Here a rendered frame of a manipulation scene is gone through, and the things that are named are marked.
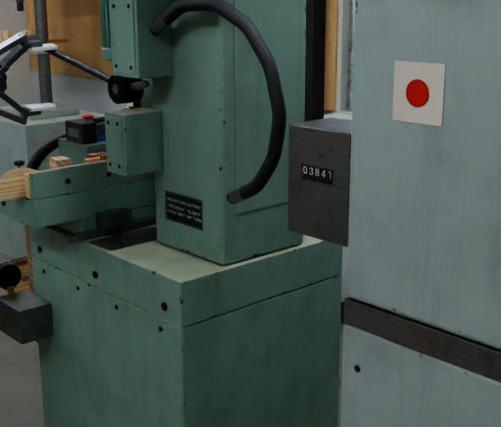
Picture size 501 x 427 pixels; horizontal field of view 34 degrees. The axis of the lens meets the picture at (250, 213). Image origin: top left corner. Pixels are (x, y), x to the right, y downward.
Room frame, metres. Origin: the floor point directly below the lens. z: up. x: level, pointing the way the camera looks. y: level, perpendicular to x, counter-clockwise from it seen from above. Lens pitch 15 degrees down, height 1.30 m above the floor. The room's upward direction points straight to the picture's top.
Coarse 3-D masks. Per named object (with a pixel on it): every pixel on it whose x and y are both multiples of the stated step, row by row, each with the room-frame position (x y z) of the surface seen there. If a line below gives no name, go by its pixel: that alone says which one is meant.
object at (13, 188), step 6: (0, 180) 1.60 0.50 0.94; (6, 180) 1.60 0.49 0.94; (12, 180) 1.61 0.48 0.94; (18, 180) 1.62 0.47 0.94; (24, 180) 1.62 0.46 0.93; (0, 186) 1.59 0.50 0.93; (6, 186) 1.60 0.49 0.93; (12, 186) 1.61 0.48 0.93; (18, 186) 1.62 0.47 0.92; (24, 186) 1.62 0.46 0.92; (0, 192) 1.59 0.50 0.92; (6, 192) 1.60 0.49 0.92; (12, 192) 1.61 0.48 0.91; (18, 192) 1.61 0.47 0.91; (24, 192) 1.62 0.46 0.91; (0, 198) 1.59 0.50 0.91; (6, 198) 1.60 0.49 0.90; (12, 198) 1.61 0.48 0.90
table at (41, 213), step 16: (80, 192) 1.67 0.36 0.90; (96, 192) 1.70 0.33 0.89; (112, 192) 1.72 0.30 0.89; (128, 192) 1.75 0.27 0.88; (144, 192) 1.78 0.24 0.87; (0, 208) 1.71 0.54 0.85; (16, 208) 1.66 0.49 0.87; (32, 208) 1.60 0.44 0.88; (48, 208) 1.62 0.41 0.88; (64, 208) 1.64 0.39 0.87; (80, 208) 1.67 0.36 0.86; (96, 208) 1.69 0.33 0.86; (112, 208) 1.72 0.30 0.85; (128, 208) 1.75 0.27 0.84; (32, 224) 1.61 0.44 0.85; (48, 224) 1.62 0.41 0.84
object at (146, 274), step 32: (32, 256) 1.81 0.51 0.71; (64, 256) 1.70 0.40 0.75; (96, 256) 1.60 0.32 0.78; (128, 256) 1.54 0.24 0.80; (160, 256) 1.54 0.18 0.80; (192, 256) 1.54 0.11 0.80; (288, 256) 1.57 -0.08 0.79; (320, 256) 1.64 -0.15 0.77; (128, 288) 1.51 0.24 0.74; (160, 288) 1.43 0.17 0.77; (192, 288) 1.41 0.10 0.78; (224, 288) 1.46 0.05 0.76; (256, 288) 1.51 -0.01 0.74; (288, 288) 1.57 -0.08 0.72; (192, 320) 1.40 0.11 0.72
